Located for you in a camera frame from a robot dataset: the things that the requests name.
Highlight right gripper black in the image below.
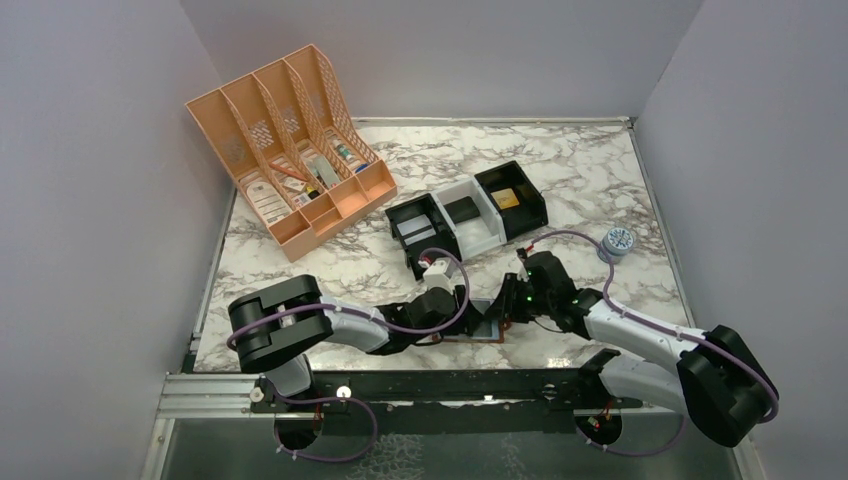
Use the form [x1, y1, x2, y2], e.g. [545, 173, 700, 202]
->
[486, 271, 554, 323]

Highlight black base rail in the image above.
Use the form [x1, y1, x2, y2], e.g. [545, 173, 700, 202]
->
[250, 368, 642, 436]

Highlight black bin left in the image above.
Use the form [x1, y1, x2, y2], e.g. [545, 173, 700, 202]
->
[386, 193, 462, 281]

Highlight blue white small jar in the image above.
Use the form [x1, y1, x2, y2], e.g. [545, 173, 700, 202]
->
[597, 227, 635, 264]

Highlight black bin right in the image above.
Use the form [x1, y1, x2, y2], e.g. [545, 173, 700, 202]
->
[474, 161, 549, 241]

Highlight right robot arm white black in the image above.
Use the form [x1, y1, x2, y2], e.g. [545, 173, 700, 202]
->
[486, 251, 779, 447]

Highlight orange plastic file organizer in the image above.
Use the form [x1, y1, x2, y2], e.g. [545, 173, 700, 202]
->
[186, 45, 398, 262]

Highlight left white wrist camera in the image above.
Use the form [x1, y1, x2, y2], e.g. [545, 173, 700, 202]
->
[422, 257, 456, 293]

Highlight black bin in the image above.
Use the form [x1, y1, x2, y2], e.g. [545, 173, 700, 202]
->
[474, 161, 549, 241]
[386, 193, 462, 281]

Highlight brown leather card holder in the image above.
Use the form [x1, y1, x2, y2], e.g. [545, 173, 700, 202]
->
[435, 298, 506, 344]

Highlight black object in white bin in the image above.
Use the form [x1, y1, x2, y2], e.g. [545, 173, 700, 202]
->
[444, 196, 480, 225]

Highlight white card in black bin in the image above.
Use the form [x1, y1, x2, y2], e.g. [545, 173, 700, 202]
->
[397, 215, 435, 244]

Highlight white bin middle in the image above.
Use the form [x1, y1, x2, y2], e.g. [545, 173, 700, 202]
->
[431, 177, 506, 260]

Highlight gold card in black bin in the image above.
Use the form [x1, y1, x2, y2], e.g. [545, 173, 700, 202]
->
[491, 188, 521, 211]

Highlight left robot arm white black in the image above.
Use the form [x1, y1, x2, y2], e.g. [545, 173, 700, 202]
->
[226, 275, 503, 411]

